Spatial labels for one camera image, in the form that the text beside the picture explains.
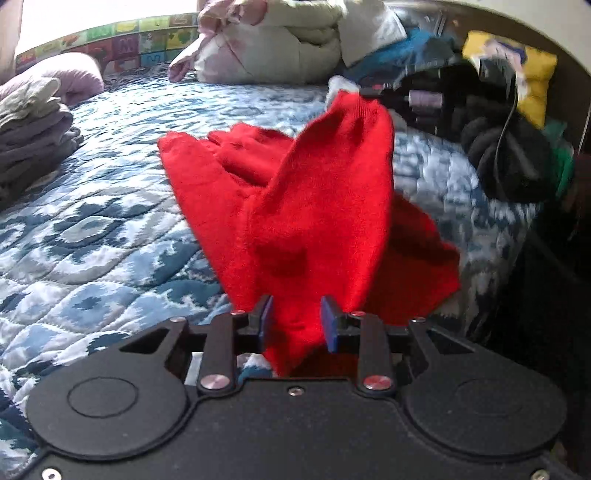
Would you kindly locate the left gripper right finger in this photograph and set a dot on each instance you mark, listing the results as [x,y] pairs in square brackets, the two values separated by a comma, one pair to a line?
[357,332]

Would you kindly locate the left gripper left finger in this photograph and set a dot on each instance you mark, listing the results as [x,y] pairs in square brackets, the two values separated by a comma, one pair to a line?
[236,331]

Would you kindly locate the red knit sweater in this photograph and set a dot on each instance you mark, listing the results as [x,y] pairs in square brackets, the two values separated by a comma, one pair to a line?
[299,218]

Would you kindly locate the black clothes pile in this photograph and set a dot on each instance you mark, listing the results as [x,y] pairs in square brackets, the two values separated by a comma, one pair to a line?
[477,108]

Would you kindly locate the grey folded clothes stack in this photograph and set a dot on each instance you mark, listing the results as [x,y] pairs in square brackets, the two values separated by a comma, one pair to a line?
[37,135]

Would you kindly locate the blue white patterned quilt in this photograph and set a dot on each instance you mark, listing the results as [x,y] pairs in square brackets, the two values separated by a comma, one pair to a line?
[99,249]

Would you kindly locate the cream padded comforter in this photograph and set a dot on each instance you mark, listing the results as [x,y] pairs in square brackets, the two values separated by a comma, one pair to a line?
[283,42]

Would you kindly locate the blue blanket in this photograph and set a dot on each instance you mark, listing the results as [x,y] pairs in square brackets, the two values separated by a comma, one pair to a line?
[421,49]

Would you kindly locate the pink pillow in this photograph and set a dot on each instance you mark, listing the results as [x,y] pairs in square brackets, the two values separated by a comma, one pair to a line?
[79,75]

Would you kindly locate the colourful alphabet play mat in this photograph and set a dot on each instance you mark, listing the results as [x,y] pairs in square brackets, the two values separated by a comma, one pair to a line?
[122,46]

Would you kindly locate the yellow cartoon cushion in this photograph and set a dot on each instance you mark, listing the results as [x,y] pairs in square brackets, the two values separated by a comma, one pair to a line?
[533,68]

